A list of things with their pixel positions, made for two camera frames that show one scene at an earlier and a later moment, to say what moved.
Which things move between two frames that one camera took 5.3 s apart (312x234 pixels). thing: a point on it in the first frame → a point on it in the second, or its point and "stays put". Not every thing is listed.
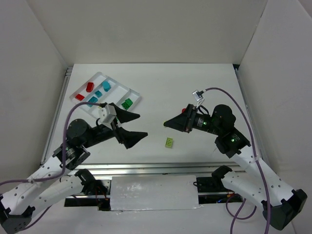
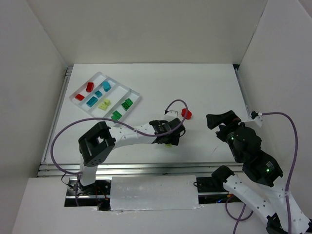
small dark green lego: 127,103 stays put
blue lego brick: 106,86 stays put
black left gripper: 117,127 → 176,134
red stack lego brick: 79,97 stays put
